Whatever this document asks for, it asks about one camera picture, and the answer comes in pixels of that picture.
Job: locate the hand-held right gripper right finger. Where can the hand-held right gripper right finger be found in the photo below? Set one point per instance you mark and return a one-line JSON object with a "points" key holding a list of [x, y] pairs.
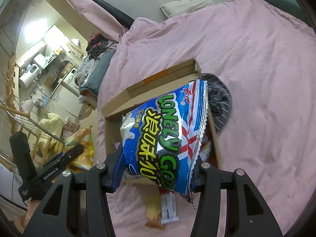
{"points": [[200, 177]]}

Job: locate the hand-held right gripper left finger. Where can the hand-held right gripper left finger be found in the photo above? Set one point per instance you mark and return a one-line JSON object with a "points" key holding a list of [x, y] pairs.
{"points": [[111, 172]]}

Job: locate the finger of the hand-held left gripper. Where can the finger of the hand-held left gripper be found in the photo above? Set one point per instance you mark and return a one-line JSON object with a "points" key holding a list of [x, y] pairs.
{"points": [[22, 155], [71, 154]]}

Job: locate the yellow orange snack bag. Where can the yellow orange snack bag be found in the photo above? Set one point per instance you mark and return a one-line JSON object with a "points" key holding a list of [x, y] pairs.
{"points": [[81, 138]]}

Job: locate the blue green snack bag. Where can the blue green snack bag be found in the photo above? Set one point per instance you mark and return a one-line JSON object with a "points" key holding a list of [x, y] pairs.
{"points": [[160, 133]]}

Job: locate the brown cardboard box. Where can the brown cardboard box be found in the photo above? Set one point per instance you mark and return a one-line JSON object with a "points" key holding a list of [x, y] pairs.
{"points": [[148, 84]]}

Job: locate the person's left forearm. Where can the person's left forearm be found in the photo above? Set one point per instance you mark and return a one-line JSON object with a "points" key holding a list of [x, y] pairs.
{"points": [[33, 209]]}

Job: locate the yellow cloth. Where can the yellow cloth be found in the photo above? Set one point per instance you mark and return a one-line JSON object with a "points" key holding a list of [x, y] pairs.
{"points": [[51, 128]]}

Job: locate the white blue snack bar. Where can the white blue snack bar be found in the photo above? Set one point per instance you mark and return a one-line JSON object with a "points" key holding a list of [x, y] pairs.
{"points": [[169, 207]]}

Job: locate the white cabinet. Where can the white cabinet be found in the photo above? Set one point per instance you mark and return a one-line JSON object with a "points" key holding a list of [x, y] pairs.
{"points": [[66, 103]]}

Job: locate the orange snack packet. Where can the orange snack packet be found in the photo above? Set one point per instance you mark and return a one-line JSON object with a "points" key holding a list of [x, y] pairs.
{"points": [[153, 212]]}

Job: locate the white washing machine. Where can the white washing machine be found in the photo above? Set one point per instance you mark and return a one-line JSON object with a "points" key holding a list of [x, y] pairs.
{"points": [[74, 80]]}

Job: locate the white water heater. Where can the white water heater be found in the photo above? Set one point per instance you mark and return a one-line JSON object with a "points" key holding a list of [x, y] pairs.
{"points": [[28, 75]]}

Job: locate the grey striped cloth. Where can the grey striped cloth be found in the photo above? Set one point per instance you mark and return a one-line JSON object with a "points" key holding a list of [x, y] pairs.
{"points": [[219, 98]]}

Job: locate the pile of dark clothes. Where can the pile of dark clothes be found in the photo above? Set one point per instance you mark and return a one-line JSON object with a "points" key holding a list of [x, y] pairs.
{"points": [[98, 54]]}

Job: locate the pink blanket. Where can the pink blanket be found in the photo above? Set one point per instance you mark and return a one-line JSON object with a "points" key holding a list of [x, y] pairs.
{"points": [[259, 79]]}

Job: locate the white folded towel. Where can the white folded towel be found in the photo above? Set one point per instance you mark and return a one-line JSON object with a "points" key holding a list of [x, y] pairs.
{"points": [[187, 3]]}

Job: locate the black bed frame bar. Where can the black bed frame bar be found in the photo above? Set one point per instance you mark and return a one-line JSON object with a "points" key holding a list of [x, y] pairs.
{"points": [[108, 7]]}

